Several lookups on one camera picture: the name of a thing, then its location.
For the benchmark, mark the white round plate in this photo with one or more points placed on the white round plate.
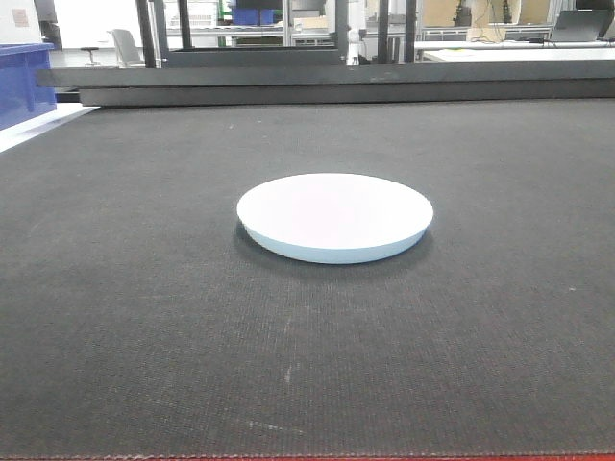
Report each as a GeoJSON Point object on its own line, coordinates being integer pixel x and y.
{"type": "Point", "coordinates": [334, 218]}

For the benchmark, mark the grey office chair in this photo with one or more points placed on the grey office chair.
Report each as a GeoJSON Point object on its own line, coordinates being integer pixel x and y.
{"type": "Point", "coordinates": [126, 51]}

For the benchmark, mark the blue crate on background shelf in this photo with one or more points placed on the blue crate on background shelf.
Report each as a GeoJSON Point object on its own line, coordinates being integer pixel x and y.
{"type": "Point", "coordinates": [252, 17]}

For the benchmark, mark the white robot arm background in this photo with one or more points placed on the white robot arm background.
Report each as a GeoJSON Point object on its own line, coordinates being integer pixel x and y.
{"type": "Point", "coordinates": [353, 47]}

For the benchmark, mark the black metal frame rack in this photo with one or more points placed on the black metal frame rack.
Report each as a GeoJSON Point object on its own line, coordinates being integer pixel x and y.
{"type": "Point", "coordinates": [310, 75]}

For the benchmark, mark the black textured table mat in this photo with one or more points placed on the black textured table mat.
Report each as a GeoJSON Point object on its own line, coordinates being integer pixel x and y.
{"type": "Point", "coordinates": [139, 319]}

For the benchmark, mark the white background table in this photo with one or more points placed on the white background table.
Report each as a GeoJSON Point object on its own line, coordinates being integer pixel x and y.
{"type": "Point", "coordinates": [514, 51]}

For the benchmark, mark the blue plastic bin left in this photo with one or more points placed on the blue plastic bin left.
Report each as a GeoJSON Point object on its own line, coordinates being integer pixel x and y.
{"type": "Point", "coordinates": [21, 97]}

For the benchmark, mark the black round stool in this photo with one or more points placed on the black round stool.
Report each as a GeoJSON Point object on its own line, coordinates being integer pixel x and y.
{"type": "Point", "coordinates": [90, 50]}

